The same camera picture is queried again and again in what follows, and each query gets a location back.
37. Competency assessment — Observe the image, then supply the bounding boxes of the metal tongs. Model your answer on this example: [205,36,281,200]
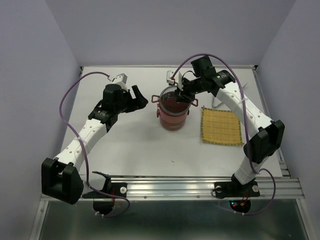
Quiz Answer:
[211,96,224,109]

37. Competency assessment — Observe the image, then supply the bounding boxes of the red steel lunch bowl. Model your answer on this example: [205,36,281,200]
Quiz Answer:
[160,119,186,131]

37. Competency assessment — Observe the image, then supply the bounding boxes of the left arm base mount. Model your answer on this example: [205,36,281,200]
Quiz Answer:
[82,181,131,218]

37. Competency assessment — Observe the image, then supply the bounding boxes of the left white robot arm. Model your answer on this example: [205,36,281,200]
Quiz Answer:
[41,84,148,205]

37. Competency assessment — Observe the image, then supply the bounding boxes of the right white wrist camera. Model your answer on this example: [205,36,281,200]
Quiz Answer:
[166,70,184,91]

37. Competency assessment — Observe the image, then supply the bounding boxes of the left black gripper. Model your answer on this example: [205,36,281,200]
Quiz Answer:
[115,85,148,114]

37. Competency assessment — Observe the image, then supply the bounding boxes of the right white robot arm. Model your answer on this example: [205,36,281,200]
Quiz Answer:
[167,53,285,195]

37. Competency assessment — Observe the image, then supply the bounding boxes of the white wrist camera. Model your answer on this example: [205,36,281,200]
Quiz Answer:
[108,73,128,91]
[166,70,184,91]

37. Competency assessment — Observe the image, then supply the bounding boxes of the red steel bowl with clips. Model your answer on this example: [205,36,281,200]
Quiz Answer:
[156,108,190,124]

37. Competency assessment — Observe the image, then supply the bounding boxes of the aluminium front rail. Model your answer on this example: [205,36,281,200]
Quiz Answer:
[111,177,305,201]

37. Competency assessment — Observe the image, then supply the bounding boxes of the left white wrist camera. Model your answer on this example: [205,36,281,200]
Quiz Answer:
[108,73,128,91]

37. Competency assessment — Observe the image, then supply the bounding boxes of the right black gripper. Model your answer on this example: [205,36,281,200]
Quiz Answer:
[174,76,205,104]

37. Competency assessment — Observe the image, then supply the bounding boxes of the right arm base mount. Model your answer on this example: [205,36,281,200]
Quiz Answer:
[211,180,260,214]

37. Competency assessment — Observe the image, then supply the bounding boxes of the grey lid with red clips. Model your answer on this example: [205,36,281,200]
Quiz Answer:
[151,86,199,116]

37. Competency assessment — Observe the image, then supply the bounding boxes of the yellow bamboo mat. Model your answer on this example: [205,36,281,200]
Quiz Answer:
[200,106,244,146]

